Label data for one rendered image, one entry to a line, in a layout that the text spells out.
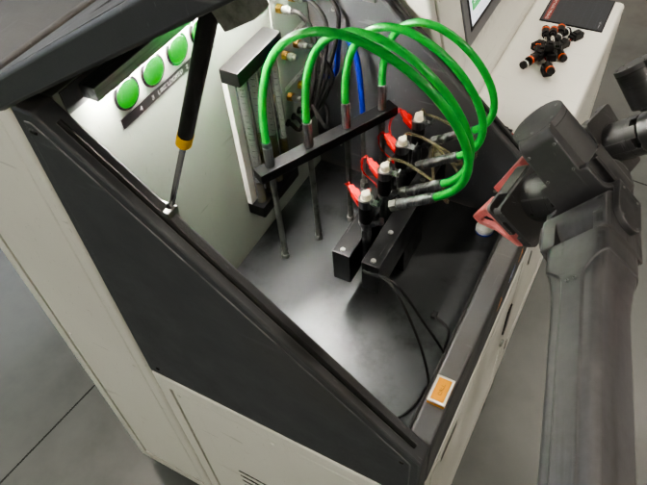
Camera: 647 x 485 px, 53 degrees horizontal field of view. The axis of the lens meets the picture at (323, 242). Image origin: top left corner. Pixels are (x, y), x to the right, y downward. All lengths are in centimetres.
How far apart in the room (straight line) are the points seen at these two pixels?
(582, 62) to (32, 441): 196
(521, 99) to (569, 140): 93
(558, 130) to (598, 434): 30
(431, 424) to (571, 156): 56
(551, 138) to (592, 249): 12
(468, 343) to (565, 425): 68
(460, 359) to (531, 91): 73
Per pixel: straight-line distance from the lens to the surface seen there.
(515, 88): 162
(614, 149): 101
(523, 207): 76
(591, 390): 49
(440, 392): 109
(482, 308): 120
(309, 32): 98
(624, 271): 60
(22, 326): 263
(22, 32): 94
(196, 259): 88
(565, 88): 164
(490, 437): 213
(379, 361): 126
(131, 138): 102
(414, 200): 109
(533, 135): 66
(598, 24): 189
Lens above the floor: 192
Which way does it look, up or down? 49 degrees down
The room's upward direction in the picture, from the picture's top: 6 degrees counter-clockwise
